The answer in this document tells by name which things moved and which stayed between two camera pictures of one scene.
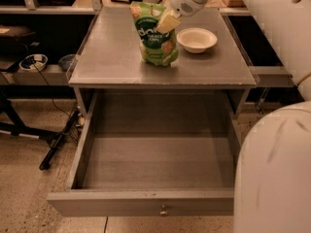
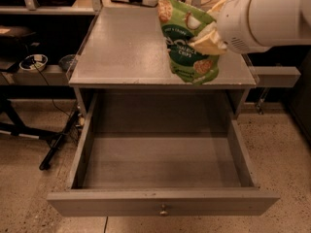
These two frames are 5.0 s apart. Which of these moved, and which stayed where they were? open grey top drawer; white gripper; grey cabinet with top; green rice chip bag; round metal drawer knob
Moved: white gripper; green rice chip bag
Stayed: round metal drawer knob; grey cabinet with top; open grey top drawer
